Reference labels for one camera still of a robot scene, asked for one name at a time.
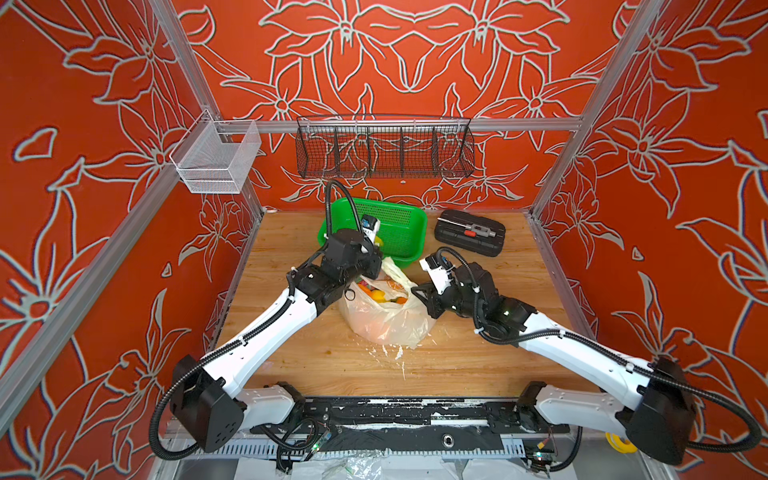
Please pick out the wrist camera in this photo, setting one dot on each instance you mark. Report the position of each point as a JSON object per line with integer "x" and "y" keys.
{"x": 370, "y": 227}
{"x": 434, "y": 265}

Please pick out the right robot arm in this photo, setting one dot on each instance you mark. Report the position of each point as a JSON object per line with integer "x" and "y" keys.
{"x": 648, "y": 403}

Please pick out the clear plastic wall bin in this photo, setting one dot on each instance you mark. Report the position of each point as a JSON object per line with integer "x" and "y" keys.
{"x": 216, "y": 156}

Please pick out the black wire wall basket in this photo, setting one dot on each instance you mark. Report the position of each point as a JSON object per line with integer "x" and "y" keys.
{"x": 384, "y": 146}

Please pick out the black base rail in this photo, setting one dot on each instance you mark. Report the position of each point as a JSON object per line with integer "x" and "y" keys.
{"x": 416, "y": 424}

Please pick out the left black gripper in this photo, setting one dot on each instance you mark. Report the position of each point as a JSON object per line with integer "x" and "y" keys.
{"x": 373, "y": 257}

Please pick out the translucent printed plastic bag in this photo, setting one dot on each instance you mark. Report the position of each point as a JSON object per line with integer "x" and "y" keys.
{"x": 386, "y": 323}

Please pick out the black tool case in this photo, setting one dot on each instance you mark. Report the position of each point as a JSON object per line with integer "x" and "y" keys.
{"x": 470, "y": 232}

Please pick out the green plastic basket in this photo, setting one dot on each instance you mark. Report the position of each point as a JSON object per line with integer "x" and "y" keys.
{"x": 402, "y": 232}

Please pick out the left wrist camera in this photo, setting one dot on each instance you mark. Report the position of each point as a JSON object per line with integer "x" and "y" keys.
{"x": 370, "y": 227}

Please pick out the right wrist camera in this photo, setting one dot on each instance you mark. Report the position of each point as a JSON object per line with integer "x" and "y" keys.
{"x": 434, "y": 265}

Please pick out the yellow toy lemon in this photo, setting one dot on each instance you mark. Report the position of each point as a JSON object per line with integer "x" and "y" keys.
{"x": 378, "y": 296}

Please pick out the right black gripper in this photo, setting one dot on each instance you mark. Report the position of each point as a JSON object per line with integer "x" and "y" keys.
{"x": 431, "y": 296}

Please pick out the crumpled clear plastic scrap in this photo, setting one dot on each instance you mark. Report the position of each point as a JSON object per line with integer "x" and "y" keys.
{"x": 360, "y": 467}

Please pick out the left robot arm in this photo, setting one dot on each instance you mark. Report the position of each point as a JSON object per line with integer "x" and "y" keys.
{"x": 201, "y": 409}

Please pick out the yellow tape roll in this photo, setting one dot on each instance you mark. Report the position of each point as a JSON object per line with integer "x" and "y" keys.
{"x": 620, "y": 444}

